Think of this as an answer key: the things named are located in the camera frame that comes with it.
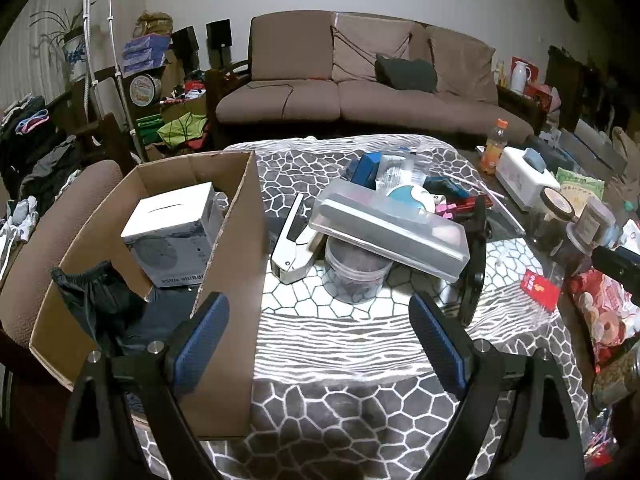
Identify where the dark blue box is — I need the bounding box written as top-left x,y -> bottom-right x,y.
347,152 -> 386,191

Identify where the white plastic straw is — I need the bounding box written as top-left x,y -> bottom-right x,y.
455,175 -> 526,236

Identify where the potted plant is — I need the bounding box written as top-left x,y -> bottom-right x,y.
30,7 -> 96,83

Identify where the green box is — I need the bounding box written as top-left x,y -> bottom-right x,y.
136,116 -> 164,142

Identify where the red box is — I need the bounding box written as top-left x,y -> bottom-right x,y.
510,56 -> 540,96

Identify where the brown sofa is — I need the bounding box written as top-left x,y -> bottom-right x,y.
205,10 -> 536,143

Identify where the brown cardboard box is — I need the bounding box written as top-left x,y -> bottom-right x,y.
28,150 -> 268,440

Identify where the green packet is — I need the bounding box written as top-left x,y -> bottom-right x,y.
555,167 -> 606,206

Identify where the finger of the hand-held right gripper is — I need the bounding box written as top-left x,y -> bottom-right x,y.
591,245 -> 640,307

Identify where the black speaker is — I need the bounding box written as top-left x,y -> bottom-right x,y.
206,20 -> 232,48
171,26 -> 198,56

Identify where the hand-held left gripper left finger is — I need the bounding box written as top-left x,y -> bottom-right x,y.
56,291 -> 232,480

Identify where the black cloth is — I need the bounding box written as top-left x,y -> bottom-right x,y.
50,260 -> 166,361

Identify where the round teal mirror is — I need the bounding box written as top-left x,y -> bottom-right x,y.
387,185 -> 436,213

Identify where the white thermos jug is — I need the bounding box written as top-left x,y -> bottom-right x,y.
511,60 -> 531,95

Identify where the white hole punch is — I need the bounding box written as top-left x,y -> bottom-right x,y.
270,192 -> 326,283

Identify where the dark blue pouch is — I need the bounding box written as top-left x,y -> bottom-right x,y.
430,177 -> 471,200

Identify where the silver foil packet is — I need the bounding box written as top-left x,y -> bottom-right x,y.
377,152 -> 431,193

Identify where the pile of clothes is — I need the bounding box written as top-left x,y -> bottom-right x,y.
0,95 -> 81,201

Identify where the round clear plastic tub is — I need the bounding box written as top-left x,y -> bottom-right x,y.
324,235 -> 396,303

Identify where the orange drink bottle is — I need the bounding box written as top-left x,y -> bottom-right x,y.
479,119 -> 510,176

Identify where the white tissue box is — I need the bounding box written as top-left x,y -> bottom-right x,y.
495,146 -> 561,213

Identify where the round cookie tin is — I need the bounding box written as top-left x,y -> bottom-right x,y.
129,74 -> 162,107

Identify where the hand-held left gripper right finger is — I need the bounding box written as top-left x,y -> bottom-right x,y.
407,291 -> 587,480

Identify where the brown bag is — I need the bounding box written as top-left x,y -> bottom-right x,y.
136,10 -> 173,38

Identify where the brown-lidded glass jar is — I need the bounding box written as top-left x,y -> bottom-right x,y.
530,186 -> 576,256

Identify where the clear plastic case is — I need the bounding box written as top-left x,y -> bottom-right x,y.
307,180 -> 471,283

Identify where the dark grey cushion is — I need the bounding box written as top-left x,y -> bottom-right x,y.
375,54 -> 438,93

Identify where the grey patterned blanket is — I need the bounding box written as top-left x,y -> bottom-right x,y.
135,134 -> 586,480

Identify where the clear plastic jar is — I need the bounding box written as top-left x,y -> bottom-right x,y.
592,345 -> 640,411

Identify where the red and white snack bag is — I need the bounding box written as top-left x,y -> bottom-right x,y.
567,267 -> 640,376

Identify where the blue tissue pack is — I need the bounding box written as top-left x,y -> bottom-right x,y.
122,47 -> 168,65
122,59 -> 168,76
122,35 -> 171,53

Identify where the dark wooden side table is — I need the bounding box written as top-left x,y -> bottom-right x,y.
497,85 -> 548,136

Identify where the red envelope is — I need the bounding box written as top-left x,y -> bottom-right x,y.
519,268 -> 563,312

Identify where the white pole stand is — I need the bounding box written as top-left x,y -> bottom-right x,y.
82,0 -> 151,161

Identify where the green cloth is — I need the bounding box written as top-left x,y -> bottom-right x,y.
157,112 -> 208,150

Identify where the white product box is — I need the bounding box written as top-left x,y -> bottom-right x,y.
120,181 -> 226,288

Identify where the dark wooden cabinet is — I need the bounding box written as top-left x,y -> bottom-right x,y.
545,45 -> 626,131

